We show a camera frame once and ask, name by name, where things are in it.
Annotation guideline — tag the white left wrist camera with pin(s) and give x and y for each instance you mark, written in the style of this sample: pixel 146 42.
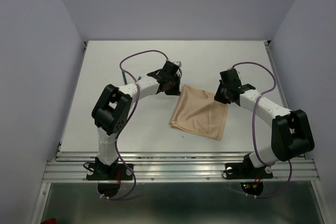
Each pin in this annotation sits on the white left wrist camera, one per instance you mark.
pixel 178 63

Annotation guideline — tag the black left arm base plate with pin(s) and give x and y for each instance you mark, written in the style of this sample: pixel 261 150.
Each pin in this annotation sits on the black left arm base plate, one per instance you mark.
pixel 100 172

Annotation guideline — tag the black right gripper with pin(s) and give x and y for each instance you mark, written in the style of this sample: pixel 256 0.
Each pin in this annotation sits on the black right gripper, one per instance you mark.
pixel 217 96

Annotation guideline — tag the red object at bottom edge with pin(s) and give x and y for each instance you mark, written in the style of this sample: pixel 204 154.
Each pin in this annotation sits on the red object at bottom edge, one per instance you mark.
pixel 49 221

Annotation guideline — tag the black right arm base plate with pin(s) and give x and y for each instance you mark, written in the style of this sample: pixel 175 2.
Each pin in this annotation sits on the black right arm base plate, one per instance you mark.
pixel 240 171

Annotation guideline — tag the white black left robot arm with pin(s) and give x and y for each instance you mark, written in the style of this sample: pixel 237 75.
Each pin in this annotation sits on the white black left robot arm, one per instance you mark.
pixel 112 110

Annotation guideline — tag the green handled fork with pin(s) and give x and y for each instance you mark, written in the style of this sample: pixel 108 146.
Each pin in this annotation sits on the green handled fork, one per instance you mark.
pixel 124 77

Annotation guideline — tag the beige cloth napkin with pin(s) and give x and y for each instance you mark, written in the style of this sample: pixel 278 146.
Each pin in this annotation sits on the beige cloth napkin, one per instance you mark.
pixel 197 112

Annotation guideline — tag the aluminium mounting rail frame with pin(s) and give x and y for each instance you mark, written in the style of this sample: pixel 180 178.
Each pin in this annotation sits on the aluminium mounting rail frame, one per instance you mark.
pixel 179 175

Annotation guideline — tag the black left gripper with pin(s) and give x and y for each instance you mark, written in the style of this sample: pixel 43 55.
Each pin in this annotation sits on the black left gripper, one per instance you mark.
pixel 175 92

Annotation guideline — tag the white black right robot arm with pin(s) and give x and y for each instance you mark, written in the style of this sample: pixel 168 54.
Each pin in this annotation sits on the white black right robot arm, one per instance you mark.
pixel 291 134

